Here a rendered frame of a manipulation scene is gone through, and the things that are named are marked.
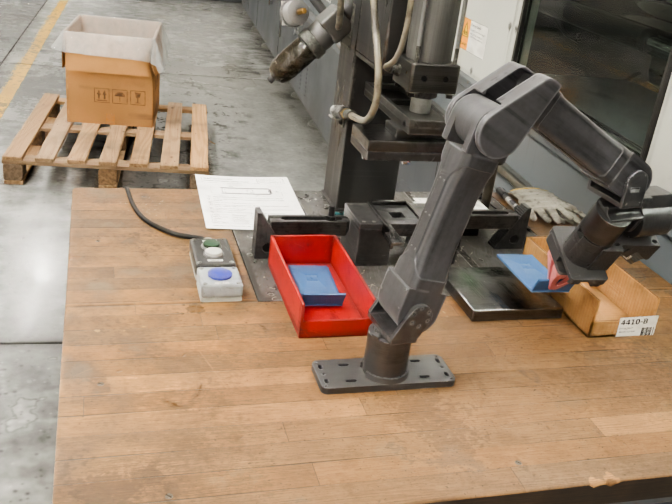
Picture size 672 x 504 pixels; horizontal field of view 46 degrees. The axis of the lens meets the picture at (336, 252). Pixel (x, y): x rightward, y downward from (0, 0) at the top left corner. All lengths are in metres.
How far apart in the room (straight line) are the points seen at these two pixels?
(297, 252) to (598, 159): 0.56
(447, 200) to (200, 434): 0.43
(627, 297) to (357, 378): 0.57
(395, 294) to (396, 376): 0.12
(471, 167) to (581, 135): 0.17
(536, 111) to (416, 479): 0.47
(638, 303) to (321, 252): 0.56
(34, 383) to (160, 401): 1.66
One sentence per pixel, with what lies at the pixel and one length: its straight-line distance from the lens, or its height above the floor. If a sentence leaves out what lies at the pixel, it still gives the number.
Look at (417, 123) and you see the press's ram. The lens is 1.39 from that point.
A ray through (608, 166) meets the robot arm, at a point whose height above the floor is 1.23.
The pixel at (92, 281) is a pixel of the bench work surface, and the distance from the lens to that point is 1.36.
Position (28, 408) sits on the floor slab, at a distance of 2.61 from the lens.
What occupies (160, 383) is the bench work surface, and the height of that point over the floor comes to 0.90.
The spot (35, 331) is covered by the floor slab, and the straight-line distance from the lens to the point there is 2.98.
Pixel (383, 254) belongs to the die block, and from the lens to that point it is 1.47.
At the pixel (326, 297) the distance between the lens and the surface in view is 1.29.
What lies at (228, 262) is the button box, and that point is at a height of 0.93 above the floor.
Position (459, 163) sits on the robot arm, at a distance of 1.02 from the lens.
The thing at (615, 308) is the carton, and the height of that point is 0.90.
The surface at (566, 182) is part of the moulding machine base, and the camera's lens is 2.18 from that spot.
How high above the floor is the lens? 1.53
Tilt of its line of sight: 25 degrees down
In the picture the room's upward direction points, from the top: 7 degrees clockwise
